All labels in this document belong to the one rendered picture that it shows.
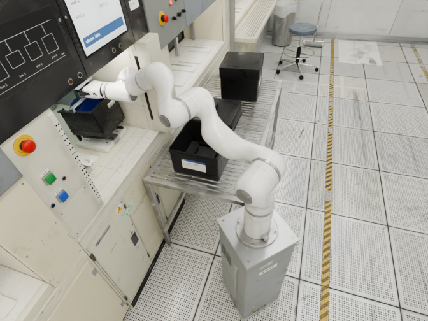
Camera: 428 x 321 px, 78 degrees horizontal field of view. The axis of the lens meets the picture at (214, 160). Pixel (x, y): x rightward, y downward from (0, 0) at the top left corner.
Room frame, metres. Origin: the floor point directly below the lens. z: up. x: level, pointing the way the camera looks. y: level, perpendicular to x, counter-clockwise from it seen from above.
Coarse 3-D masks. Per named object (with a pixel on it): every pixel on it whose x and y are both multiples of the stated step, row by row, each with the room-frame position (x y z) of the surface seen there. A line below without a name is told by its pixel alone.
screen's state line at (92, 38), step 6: (120, 18) 1.23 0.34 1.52; (108, 24) 1.15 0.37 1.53; (114, 24) 1.18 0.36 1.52; (120, 24) 1.22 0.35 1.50; (102, 30) 1.10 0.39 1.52; (108, 30) 1.14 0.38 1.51; (114, 30) 1.17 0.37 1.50; (90, 36) 1.04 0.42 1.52; (96, 36) 1.06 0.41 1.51; (102, 36) 1.09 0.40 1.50; (84, 42) 1.00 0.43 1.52; (90, 42) 1.03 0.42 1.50
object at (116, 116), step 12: (84, 84) 1.24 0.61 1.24; (84, 96) 1.24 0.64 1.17; (72, 108) 1.15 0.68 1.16; (96, 108) 1.16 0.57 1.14; (108, 108) 1.24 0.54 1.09; (120, 108) 1.32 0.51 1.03; (72, 120) 1.17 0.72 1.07; (84, 120) 1.15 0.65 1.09; (96, 120) 1.13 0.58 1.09; (108, 120) 1.20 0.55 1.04; (120, 120) 1.28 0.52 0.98; (72, 132) 1.19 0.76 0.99; (84, 132) 1.16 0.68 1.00; (96, 132) 1.13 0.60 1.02; (108, 132) 1.16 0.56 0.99
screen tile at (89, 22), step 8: (72, 0) 1.02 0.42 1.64; (80, 0) 1.05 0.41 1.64; (72, 8) 1.00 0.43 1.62; (80, 8) 1.04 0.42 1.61; (96, 8) 1.11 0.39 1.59; (88, 16) 1.06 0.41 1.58; (96, 16) 1.10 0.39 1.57; (80, 24) 1.01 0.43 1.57; (88, 24) 1.05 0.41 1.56; (96, 24) 1.08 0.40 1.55; (80, 32) 1.00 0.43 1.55
